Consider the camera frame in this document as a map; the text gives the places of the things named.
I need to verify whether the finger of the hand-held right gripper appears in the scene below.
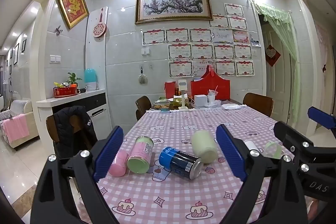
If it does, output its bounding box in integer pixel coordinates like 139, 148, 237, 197
273, 121, 319, 172
307, 106, 336, 136

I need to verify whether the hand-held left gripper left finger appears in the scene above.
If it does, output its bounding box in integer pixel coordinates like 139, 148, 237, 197
33, 126, 124, 224

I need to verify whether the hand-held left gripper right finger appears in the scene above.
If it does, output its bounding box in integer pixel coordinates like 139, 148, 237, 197
215, 124, 308, 224

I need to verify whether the small pink cup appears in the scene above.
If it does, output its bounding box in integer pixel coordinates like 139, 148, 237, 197
108, 150, 129, 177

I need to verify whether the clear green cup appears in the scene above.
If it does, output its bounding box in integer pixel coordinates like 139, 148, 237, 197
264, 141, 283, 160

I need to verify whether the pale green cup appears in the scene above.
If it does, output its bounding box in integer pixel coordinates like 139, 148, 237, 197
191, 130, 219, 164

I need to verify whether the pink and green cup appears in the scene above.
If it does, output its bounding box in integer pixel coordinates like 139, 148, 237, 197
127, 136, 155, 175

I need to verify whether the white cup with straws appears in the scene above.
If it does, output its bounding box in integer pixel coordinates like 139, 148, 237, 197
207, 85, 219, 105

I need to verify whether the small white bottle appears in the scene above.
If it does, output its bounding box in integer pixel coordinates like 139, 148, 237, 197
243, 140, 261, 155

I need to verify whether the black jacket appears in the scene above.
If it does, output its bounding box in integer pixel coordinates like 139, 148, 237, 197
52, 106, 98, 160

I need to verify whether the brown wooden chair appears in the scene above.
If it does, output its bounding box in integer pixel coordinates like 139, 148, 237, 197
135, 96, 153, 121
243, 92, 274, 118
46, 114, 82, 144

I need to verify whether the white plastic packet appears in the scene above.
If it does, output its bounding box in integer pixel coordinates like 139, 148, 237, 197
221, 103, 242, 111

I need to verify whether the blue and black can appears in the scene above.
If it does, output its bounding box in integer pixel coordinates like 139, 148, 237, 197
159, 147, 204, 181

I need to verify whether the white door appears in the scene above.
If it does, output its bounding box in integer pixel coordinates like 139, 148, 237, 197
262, 24, 292, 121

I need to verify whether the white counter cabinet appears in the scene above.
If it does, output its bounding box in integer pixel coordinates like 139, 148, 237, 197
36, 89, 108, 152

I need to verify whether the white square box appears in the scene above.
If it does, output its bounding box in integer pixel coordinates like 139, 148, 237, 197
193, 94, 209, 109

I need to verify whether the pink checked tablecloth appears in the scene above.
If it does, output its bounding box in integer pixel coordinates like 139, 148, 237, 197
76, 105, 298, 224

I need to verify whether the clear food container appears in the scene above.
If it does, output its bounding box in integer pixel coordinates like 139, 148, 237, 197
153, 99, 170, 110

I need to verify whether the red gift bag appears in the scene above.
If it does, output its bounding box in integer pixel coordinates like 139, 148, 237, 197
190, 65, 232, 107

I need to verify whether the blue and white humidifier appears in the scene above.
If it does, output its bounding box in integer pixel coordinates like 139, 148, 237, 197
84, 68, 99, 91

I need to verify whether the white phone stand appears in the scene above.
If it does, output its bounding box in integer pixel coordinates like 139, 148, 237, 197
178, 79, 190, 111

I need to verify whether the red diamond door decoration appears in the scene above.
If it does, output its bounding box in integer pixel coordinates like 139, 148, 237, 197
264, 43, 281, 67

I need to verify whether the potted green plant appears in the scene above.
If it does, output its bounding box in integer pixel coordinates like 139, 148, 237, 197
67, 72, 83, 95

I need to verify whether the green lace door curtain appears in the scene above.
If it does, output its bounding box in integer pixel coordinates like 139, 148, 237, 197
251, 0, 301, 126

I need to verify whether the small red box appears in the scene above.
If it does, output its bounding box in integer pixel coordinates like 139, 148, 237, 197
164, 81, 176, 99

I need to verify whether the beige sofa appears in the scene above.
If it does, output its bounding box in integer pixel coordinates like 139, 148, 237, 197
0, 99, 40, 151

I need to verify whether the pink blanket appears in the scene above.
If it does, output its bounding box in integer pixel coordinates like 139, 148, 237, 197
1, 113, 30, 144

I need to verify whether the gold framed red picture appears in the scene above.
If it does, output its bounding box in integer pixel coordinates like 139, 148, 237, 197
56, 0, 90, 30

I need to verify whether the framed blossom painting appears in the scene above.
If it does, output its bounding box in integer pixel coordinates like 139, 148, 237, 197
134, 0, 214, 25

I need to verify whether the hanging white wall brush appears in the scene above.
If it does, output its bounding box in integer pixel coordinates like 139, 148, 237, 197
138, 66, 148, 85

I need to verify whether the wall of framed certificates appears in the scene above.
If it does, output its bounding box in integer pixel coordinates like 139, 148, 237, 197
142, 3, 257, 78

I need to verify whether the round pink wall ornament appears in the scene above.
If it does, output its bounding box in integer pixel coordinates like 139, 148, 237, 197
93, 7, 108, 38

